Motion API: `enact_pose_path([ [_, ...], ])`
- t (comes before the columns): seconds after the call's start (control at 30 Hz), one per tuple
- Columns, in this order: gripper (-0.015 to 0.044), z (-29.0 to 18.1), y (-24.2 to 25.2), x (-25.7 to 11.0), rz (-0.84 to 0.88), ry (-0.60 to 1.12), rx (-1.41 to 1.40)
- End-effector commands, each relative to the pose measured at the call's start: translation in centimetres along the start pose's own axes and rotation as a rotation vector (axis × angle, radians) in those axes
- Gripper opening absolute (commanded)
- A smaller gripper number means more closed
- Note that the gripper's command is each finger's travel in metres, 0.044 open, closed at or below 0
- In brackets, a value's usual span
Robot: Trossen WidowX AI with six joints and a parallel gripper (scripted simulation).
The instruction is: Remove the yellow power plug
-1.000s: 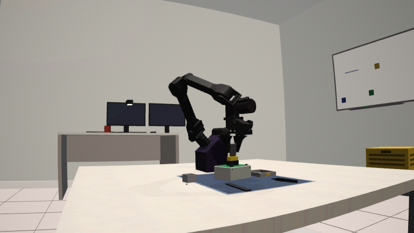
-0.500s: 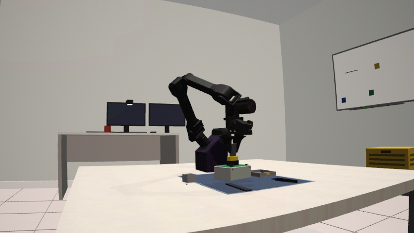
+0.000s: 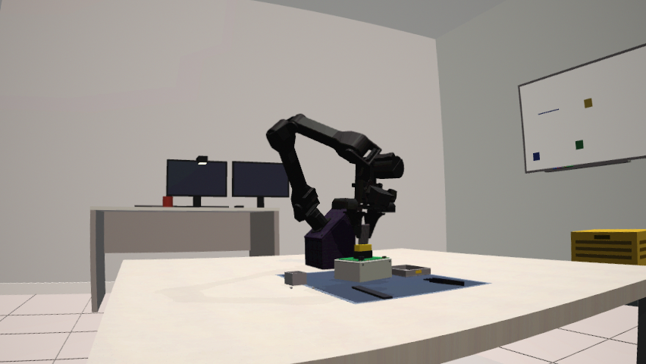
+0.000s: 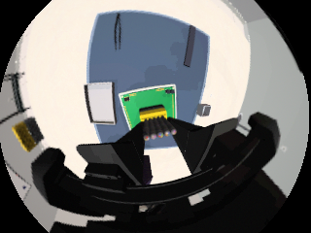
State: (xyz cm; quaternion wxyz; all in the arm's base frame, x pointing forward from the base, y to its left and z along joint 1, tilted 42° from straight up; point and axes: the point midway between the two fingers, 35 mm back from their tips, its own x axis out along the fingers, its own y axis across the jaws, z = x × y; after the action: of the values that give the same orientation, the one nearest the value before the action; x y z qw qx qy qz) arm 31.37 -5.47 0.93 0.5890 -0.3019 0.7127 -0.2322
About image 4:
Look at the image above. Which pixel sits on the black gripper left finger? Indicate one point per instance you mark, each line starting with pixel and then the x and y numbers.
pixel 127 152

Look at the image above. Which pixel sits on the blue-grey flat mat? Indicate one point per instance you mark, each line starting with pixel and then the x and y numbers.
pixel 153 47

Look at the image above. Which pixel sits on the green circuit board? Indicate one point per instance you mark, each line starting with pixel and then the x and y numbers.
pixel 147 97

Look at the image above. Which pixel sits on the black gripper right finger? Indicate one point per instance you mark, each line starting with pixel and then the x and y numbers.
pixel 195 141

